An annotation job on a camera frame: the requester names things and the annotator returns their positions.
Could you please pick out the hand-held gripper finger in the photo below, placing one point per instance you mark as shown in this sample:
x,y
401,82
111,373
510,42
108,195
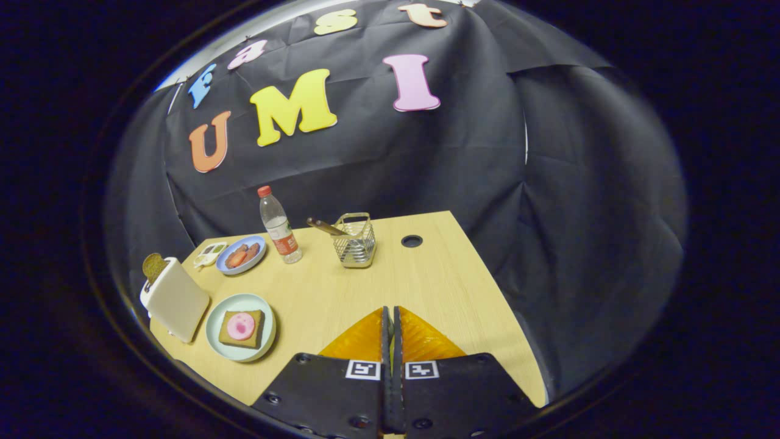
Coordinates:
x,y
386,390
397,390

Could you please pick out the brown toast slice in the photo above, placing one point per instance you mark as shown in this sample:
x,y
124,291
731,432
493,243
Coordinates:
x,y
153,267

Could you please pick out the pale green plate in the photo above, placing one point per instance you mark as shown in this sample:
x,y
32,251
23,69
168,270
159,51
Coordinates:
x,y
244,353

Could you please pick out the pink ham slice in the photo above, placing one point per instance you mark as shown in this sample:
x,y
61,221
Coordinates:
x,y
241,326

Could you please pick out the square brown bread slice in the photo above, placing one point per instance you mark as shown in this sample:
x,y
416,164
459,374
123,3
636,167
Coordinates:
x,y
228,334

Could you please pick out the blue plate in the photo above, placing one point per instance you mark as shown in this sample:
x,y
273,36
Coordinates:
x,y
259,259

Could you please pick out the clear bottle with red cap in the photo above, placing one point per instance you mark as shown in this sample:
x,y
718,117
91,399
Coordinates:
x,y
281,235

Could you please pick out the brown meat piece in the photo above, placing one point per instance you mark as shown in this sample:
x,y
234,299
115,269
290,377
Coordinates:
x,y
234,249
250,250

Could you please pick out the red tomato slice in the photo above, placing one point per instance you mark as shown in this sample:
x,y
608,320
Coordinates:
x,y
236,260

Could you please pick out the white sectioned bean dish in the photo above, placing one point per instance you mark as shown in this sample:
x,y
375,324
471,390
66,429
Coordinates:
x,y
210,253

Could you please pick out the white toaster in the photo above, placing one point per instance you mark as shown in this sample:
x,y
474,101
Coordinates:
x,y
180,302

